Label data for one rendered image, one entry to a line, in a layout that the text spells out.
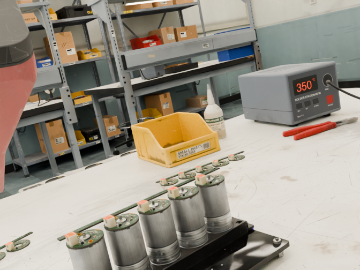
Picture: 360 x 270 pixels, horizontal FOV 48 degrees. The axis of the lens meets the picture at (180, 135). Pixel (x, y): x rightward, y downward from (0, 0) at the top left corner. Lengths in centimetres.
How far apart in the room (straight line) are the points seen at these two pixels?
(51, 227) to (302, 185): 29
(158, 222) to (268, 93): 49
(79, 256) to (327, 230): 20
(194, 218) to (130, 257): 6
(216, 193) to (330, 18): 551
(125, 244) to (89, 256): 3
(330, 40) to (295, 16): 66
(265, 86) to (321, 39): 517
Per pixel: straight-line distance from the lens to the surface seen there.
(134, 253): 29
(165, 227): 30
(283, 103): 72
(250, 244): 33
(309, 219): 39
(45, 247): 45
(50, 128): 438
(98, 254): 27
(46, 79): 260
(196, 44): 316
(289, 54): 626
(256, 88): 77
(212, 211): 33
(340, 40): 575
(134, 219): 29
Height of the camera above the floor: 92
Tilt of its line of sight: 12 degrees down
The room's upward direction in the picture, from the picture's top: 12 degrees counter-clockwise
